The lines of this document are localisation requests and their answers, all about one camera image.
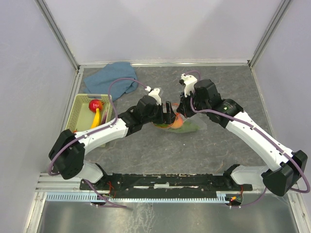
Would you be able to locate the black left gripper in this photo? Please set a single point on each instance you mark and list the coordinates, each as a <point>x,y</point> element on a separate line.
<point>167,118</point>

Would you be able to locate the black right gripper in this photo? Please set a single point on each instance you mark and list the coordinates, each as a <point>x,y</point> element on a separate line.
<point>183,104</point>

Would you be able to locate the orange peach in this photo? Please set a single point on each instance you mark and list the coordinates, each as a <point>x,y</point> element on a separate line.
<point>177,123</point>

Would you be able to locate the green lettuce leaves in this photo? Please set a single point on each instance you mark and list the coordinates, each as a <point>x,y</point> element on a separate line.
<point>187,127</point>

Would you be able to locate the clear zip top bag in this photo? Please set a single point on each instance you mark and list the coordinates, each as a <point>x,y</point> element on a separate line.
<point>194,119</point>

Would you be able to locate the yellow banana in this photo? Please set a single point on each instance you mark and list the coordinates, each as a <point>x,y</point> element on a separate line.
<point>97,119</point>

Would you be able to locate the red apple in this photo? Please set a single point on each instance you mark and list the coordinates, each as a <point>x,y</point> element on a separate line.
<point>95,104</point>

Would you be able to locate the purple eggplant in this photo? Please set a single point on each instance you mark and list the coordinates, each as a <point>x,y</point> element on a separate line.
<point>104,117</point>

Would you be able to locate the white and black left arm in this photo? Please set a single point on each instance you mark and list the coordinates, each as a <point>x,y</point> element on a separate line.
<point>68,153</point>

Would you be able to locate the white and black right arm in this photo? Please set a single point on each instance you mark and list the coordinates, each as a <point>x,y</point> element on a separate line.
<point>283,169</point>

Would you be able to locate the blue cloth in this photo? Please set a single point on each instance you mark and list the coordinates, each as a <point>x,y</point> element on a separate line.
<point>100,82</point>

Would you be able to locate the pale green perforated basket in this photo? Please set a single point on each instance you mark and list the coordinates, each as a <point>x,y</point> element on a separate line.
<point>81,118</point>

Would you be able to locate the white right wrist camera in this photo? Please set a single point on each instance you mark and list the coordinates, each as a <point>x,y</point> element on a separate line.
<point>188,81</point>

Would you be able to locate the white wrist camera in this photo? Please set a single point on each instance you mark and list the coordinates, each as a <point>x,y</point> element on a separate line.
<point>188,81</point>
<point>155,93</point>

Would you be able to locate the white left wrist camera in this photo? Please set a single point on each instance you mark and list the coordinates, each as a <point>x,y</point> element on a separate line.
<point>155,93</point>

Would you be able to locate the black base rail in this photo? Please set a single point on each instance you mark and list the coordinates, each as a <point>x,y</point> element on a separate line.
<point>168,186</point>

